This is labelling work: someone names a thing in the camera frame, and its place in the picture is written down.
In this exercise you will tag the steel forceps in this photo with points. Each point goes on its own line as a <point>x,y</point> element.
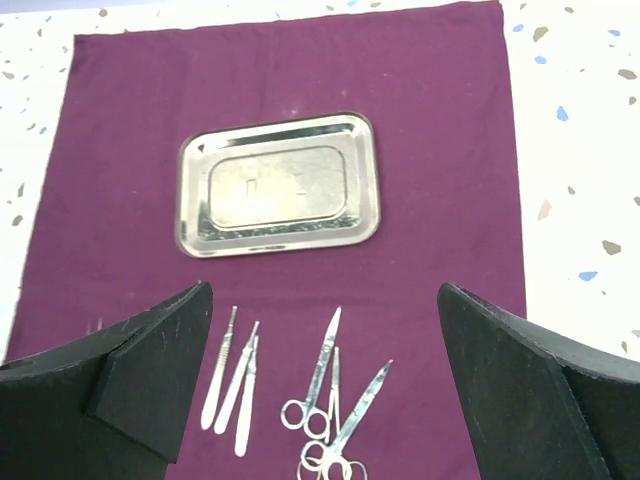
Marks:
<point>334,385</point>

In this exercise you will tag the steel scissors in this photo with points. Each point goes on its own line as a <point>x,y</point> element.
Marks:
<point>308,406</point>

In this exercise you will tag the purple surgical cloth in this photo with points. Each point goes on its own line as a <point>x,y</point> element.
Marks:
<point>434,84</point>

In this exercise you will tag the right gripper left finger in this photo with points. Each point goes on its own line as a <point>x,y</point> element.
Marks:
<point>113,404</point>

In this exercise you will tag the steel needle holder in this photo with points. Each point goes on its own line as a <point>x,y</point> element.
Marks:
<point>319,458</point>

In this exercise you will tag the steel instrument tray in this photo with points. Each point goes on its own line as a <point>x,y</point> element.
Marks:
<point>281,186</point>

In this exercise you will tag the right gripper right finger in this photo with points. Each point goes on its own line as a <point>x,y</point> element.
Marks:
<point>538,405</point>

